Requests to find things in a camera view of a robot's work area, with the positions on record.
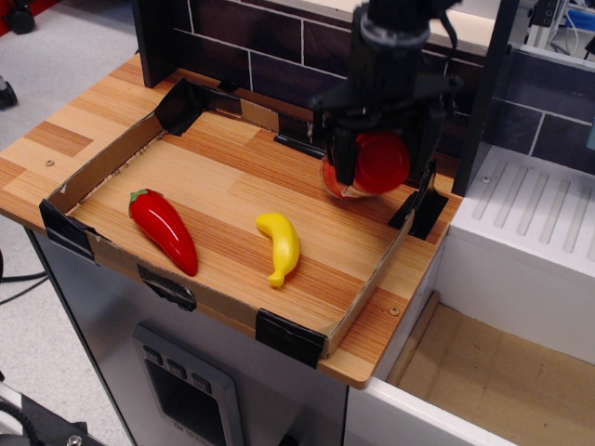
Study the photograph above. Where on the white toy sink drainboard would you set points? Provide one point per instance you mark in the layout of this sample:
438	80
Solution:
519	253

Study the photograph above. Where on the grey toy dishwasher panel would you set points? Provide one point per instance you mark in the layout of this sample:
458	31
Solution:
199	398

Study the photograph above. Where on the red-lidded spice bottle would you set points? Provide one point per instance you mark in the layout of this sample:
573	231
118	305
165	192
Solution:
372	167

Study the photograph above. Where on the dark grey left post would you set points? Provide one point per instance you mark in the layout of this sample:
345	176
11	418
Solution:
153	33

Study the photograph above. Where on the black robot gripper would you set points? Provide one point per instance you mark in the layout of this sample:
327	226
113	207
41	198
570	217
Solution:
384	82

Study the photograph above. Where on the yellow toy banana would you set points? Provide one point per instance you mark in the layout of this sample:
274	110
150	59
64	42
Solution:
285	245

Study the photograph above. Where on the red toy chili pepper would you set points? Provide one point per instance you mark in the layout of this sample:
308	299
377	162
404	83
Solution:
161	222

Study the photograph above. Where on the black office chair caster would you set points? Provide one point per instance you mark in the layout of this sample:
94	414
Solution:
8	97

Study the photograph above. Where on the cardboard fence with black tape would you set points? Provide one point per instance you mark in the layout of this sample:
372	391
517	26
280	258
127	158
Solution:
222	161

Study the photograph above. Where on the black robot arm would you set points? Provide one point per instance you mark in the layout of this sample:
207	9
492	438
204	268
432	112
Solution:
385	90

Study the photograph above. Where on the dark grey shelf post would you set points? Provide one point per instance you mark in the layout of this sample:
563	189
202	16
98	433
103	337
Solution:
470	159

